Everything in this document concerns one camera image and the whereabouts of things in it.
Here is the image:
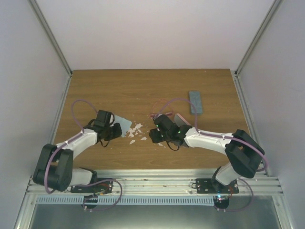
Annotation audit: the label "pink tinted sunglasses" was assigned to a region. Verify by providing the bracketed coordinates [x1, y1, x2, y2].
[148, 99, 173, 119]

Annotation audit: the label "teal glasses case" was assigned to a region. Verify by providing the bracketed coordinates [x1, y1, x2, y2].
[189, 91, 203, 115]

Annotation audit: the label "pink glasses case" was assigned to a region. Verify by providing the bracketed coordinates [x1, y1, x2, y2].
[173, 113, 191, 127]

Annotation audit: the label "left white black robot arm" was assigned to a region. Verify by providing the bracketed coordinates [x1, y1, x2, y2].
[33, 110, 122, 194]

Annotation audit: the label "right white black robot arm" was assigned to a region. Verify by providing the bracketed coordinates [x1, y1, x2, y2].
[149, 114, 265, 193]

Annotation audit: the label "aluminium frame rail front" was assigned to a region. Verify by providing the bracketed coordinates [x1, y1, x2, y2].
[27, 169, 284, 196]

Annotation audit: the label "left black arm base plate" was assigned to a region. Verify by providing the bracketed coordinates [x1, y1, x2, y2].
[66, 178, 113, 195]

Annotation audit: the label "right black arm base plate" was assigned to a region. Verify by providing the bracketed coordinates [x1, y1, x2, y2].
[191, 178, 239, 194]

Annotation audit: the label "grey slotted cable duct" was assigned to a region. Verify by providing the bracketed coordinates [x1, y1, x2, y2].
[36, 195, 214, 206]

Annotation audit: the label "left aluminium frame post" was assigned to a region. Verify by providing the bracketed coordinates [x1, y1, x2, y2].
[28, 0, 73, 77]

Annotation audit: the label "aluminium frame post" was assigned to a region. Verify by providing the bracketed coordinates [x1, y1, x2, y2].
[28, 0, 73, 77]
[234, 0, 283, 77]

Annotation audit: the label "right aluminium frame post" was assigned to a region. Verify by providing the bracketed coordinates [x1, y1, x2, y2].
[234, 0, 283, 77]

